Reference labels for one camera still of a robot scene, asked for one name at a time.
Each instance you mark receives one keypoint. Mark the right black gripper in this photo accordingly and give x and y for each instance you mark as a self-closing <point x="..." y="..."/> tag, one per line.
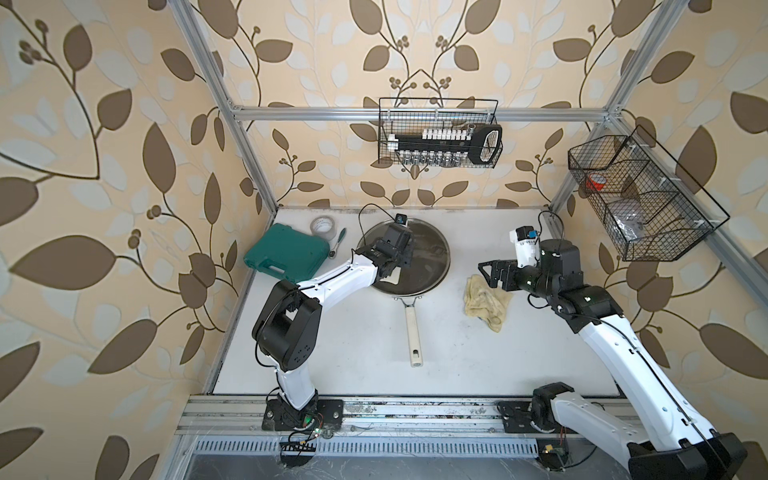
<point x="498" y="265"/>

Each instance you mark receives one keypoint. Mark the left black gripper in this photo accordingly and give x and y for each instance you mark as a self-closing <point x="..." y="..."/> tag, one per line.
<point x="408" y="252"/>

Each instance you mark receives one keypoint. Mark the yellow cleaning cloth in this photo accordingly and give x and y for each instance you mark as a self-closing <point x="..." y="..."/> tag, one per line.
<point x="488" y="304"/>

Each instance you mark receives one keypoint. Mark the glass pot lid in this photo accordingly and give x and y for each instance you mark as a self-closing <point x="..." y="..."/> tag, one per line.
<point x="430" y="263"/>

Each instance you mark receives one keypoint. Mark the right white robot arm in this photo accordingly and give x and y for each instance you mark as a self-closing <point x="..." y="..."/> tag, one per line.
<point x="673" y="441"/>

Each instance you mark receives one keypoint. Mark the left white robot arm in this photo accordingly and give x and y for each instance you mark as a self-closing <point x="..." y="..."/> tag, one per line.
<point x="288" y="326"/>

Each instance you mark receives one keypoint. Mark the dark frying pan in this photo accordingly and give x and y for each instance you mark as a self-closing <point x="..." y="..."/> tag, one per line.
<point x="411" y="324"/>

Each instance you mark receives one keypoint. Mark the clear tape roll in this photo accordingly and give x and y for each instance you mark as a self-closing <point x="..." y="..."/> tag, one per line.
<point x="324" y="227"/>

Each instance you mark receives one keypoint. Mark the green plastic tool case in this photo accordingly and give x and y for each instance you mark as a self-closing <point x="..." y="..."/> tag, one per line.
<point x="287" y="254"/>

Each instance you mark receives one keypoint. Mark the black socket tool set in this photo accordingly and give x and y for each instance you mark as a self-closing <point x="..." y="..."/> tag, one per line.
<point x="477" y="145"/>

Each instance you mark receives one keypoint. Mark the red tape roll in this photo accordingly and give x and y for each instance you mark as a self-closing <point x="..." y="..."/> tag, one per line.
<point x="595" y="182"/>

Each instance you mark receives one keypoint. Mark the clear plastic bag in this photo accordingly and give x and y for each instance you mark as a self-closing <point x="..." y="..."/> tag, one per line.
<point x="626" y="219"/>

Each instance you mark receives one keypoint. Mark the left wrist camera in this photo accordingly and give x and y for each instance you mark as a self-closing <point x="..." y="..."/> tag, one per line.
<point x="401" y="219"/>

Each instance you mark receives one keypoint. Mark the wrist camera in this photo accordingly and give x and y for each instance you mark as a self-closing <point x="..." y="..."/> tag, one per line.
<point x="401" y="219"/>
<point x="526" y="242"/>

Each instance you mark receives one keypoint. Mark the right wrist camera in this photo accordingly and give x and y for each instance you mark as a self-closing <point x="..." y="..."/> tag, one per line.
<point x="526" y="242"/>

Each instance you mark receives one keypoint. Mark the back wire basket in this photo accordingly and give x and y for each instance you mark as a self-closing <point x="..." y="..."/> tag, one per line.
<point x="413" y="114"/>

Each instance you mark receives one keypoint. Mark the wire basket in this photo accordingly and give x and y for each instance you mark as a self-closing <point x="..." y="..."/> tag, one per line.
<point x="413" y="114"/>
<point x="679" y="212"/>

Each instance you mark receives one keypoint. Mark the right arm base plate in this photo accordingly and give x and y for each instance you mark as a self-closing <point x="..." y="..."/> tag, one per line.
<point x="539" y="416"/>

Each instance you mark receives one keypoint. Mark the right wire basket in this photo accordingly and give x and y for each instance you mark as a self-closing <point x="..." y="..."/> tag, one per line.
<point x="679" y="212"/>

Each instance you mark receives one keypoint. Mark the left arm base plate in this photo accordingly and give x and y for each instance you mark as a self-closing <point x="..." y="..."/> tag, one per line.
<point x="322" y="414"/>

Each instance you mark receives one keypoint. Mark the aluminium mounting rail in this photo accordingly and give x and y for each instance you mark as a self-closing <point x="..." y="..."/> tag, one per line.
<point x="378" y="426"/>

